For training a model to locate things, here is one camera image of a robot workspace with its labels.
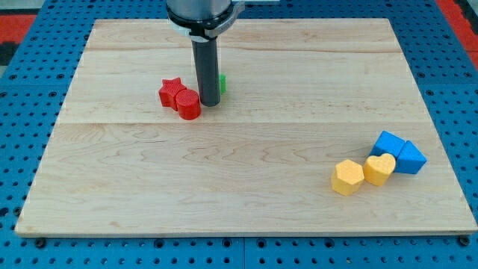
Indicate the blue triangle block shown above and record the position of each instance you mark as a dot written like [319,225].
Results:
[410,159]

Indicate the yellow heart block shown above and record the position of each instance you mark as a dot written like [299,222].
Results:
[378,169]

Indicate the blue cube block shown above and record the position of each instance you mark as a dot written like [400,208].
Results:
[387,142]

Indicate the red star block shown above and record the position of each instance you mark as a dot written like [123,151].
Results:
[168,92]

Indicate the grey robot arm flange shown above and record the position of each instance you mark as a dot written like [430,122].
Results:
[203,20]

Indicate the light wooden board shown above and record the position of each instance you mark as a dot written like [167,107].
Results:
[302,96]

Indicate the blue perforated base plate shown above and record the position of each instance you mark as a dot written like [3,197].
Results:
[36,80]

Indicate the green star block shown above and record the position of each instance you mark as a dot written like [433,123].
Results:
[223,83]

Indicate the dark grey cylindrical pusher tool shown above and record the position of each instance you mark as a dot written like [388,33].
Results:
[207,72]

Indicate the yellow hexagon block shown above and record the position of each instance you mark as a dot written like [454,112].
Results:
[347,177]

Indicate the red cylinder block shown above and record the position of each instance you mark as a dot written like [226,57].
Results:
[188,104]

